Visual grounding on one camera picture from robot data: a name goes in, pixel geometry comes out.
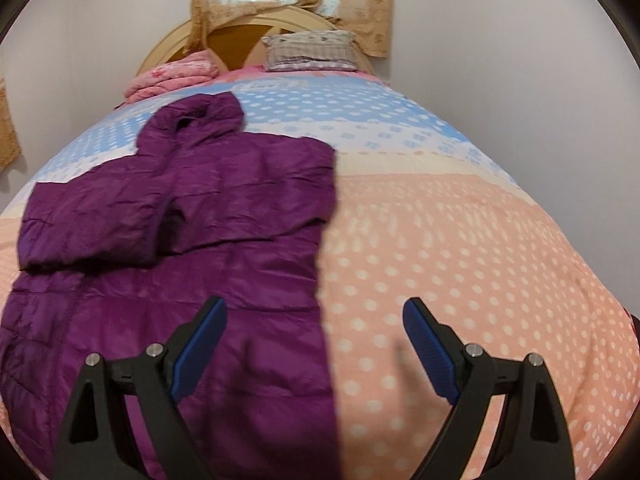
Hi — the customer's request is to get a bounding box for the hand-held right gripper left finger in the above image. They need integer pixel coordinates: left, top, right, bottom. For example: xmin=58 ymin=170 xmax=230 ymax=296
xmin=52 ymin=296 xmax=229 ymax=480

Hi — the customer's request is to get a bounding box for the polka-dot pastel quilt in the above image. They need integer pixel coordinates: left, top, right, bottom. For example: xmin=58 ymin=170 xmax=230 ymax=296
xmin=0 ymin=67 xmax=640 ymax=480

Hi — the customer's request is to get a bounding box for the folded pink floral blanket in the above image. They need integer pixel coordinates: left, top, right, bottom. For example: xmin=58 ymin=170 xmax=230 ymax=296
xmin=124 ymin=50 xmax=223 ymax=105

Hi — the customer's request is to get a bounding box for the striped floral pillow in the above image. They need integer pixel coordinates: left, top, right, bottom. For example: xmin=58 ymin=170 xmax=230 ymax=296
xmin=261 ymin=30 xmax=362 ymax=73

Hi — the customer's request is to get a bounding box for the beige lace window curtain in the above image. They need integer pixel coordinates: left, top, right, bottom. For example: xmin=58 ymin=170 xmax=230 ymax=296
xmin=189 ymin=0 xmax=392 ymax=58

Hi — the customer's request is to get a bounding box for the beige lace cloth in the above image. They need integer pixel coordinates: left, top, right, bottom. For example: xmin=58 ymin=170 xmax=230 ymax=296
xmin=0 ymin=77 xmax=22 ymax=171

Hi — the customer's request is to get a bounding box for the purple puffer jacket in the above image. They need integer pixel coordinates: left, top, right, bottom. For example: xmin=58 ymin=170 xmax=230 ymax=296
xmin=0 ymin=92 xmax=346 ymax=480

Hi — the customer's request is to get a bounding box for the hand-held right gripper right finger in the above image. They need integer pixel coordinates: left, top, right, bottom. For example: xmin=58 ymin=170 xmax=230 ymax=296
xmin=402 ymin=297 xmax=576 ymax=480

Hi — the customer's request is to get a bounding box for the cream wooden headboard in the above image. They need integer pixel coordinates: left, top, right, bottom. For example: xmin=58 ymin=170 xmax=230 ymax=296
xmin=136 ymin=5 xmax=381 ymax=78

